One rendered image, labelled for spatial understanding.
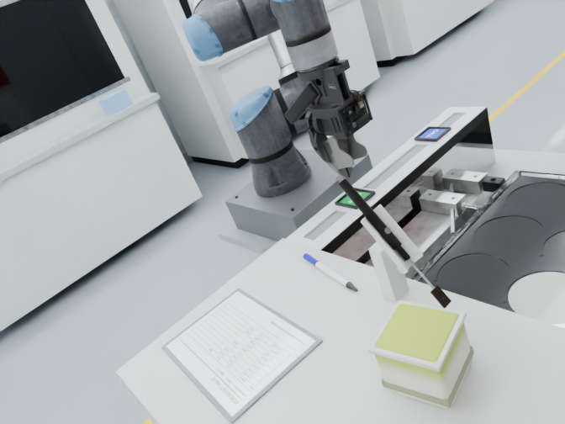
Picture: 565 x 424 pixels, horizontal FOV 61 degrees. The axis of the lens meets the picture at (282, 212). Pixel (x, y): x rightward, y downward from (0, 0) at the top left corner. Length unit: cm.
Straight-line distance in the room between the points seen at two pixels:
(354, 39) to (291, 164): 357
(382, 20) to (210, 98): 218
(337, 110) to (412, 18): 458
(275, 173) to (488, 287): 59
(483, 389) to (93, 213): 303
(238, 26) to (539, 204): 58
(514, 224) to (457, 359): 39
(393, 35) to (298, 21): 465
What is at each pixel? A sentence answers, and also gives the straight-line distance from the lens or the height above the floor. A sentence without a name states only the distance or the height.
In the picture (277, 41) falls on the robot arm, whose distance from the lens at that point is 114.
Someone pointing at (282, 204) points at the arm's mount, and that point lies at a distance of 111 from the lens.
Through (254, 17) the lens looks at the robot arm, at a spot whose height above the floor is 132.
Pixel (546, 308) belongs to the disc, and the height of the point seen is 90.
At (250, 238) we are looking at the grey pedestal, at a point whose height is 82.
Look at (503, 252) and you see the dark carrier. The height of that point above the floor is 90.
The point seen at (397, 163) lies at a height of 96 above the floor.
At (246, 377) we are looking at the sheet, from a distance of 63.
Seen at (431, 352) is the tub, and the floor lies 103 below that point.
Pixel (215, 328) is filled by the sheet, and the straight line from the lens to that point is 73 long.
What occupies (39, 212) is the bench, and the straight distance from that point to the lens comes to 329.
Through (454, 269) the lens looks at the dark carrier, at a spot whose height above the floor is 90.
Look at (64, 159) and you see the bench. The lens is 328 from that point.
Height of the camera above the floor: 139
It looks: 26 degrees down
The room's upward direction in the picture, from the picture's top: 22 degrees counter-clockwise
